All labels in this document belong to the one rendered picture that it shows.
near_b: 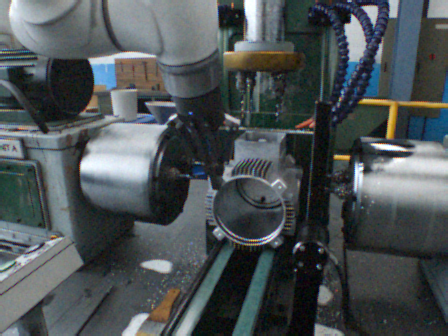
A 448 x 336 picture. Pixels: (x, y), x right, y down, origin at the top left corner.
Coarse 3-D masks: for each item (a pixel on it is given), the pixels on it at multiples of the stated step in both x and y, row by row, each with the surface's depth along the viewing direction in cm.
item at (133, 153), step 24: (96, 144) 77; (120, 144) 76; (144, 144) 74; (168, 144) 78; (96, 168) 75; (120, 168) 74; (144, 168) 72; (168, 168) 77; (192, 168) 87; (96, 192) 76; (120, 192) 74; (144, 192) 73; (168, 192) 80; (120, 216) 81; (144, 216) 77; (168, 216) 80
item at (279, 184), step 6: (288, 156) 82; (288, 162) 82; (294, 162) 82; (276, 180) 66; (282, 180) 67; (276, 186) 66; (282, 186) 66; (216, 228) 74; (216, 234) 73; (222, 234) 73; (276, 240) 69; (282, 240) 70; (276, 246) 70
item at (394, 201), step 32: (352, 160) 71; (384, 160) 61; (416, 160) 60; (352, 192) 66; (384, 192) 59; (416, 192) 58; (352, 224) 64; (384, 224) 60; (416, 224) 58; (416, 256) 64
